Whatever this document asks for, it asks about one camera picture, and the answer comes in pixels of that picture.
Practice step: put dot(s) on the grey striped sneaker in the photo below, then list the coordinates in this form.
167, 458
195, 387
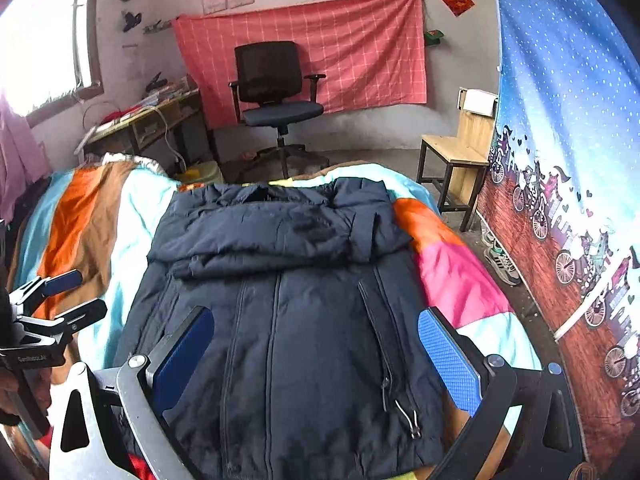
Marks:
502, 262

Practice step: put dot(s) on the wooden desk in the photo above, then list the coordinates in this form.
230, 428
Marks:
150, 120

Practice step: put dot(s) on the black stapler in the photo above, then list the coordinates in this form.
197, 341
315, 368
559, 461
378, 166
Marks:
156, 82

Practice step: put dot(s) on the yellow-green bag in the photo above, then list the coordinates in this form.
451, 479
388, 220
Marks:
200, 172

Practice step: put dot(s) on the wooden chair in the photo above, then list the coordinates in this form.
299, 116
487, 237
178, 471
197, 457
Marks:
472, 140

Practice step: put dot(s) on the colourful striped blanket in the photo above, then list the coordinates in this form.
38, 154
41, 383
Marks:
100, 220

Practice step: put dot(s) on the pink checked wall cloth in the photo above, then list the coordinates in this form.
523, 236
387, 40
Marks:
360, 50

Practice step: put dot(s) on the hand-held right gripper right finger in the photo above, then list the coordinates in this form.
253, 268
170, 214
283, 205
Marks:
450, 360

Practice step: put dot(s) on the black wall ornament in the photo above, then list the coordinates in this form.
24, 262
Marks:
131, 21

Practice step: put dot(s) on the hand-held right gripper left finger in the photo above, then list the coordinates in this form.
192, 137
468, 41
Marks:
180, 360

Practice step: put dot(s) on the pink hanging garment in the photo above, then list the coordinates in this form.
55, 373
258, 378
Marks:
20, 160

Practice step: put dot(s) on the white box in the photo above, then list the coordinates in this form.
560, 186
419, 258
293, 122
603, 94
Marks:
479, 101

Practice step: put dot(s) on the green wall hook item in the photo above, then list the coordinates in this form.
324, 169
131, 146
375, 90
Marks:
434, 36

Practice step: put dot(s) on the person's left hand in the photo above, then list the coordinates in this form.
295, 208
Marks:
10, 395

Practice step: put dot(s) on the blue printed curtain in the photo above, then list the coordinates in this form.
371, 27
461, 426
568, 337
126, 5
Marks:
560, 85

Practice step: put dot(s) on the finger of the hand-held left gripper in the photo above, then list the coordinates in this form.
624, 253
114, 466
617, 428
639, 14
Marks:
75, 317
60, 282

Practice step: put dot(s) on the navy padded jacket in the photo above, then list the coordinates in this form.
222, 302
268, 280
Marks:
300, 335

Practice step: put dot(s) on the black office chair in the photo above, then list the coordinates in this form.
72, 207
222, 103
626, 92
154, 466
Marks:
265, 70

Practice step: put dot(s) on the window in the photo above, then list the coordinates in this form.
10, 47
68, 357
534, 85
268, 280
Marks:
40, 35

